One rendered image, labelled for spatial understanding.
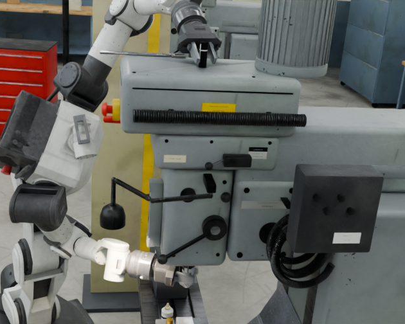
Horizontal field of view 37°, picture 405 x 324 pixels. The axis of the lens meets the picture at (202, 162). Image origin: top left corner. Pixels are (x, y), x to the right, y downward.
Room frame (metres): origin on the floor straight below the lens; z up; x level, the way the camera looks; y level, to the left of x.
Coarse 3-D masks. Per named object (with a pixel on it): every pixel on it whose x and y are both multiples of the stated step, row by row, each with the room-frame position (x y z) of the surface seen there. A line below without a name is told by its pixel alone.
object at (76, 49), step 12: (12, 0) 9.86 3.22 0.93; (72, 0) 9.70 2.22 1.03; (36, 12) 9.42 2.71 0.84; (48, 12) 9.45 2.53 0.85; (60, 12) 9.48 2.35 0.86; (72, 12) 9.51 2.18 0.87; (84, 12) 9.55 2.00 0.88; (12, 36) 9.85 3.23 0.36; (60, 48) 9.83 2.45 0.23; (72, 48) 9.91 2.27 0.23; (84, 48) 9.98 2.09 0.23; (396, 108) 7.51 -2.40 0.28
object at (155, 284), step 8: (152, 248) 2.07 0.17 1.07; (152, 280) 2.03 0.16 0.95; (160, 288) 1.94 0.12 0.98; (168, 288) 1.94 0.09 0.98; (176, 288) 1.95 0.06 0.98; (184, 288) 1.96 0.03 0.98; (160, 296) 1.94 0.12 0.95; (168, 296) 1.94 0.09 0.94; (176, 296) 1.95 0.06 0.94; (184, 296) 1.96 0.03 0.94
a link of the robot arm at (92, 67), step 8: (88, 56) 1.96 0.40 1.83; (88, 64) 1.94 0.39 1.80; (96, 64) 1.94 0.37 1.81; (104, 64) 1.94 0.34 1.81; (88, 72) 1.93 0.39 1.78; (96, 72) 1.93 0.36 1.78; (104, 72) 1.95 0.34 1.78; (88, 80) 1.91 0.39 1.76; (96, 80) 1.93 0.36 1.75; (104, 80) 1.96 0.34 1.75; (80, 88) 1.89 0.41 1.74; (88, 88) 1.91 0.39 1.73; (96, 88) 1.93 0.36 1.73; (104, 88) 1.96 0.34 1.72; (80, 96) 1.93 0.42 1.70; (88, 96) 1.93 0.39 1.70; (96, 96) 1.94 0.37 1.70
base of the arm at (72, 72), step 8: (72, 64) 1.91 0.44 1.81; (64, 72) 1.91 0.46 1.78; (72, 72) 1.89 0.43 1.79; (80, 72) 1.88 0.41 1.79; (56, 80) 1.92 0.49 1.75; (64, 80) 1.89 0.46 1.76; (72, 80) 1.87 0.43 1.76; (80, 80) 1.88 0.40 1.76; (64, 88) 1.88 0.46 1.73; (72, 88) 1.86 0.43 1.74; (64, 96) 1.88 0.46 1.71; (72, 96) 1.87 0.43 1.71; (104, 96) 1.96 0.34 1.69; (80, 104) 1.91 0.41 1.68; (88, 104) 1.93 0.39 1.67; (96, 104) 1.95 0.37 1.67
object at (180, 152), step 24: (168, 144) 1.51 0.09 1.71; (192, 144) 1.52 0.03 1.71; (216, 144) 1.53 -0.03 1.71; (240, 144) 1.54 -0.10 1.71; (264, 144) 1.55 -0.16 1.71; (168, 168) 1.52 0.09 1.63; (192, 168) 1.53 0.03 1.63; (216, 168) 1.54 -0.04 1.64; (240, 168) 1.55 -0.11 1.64; (264, 168) 1.56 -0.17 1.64
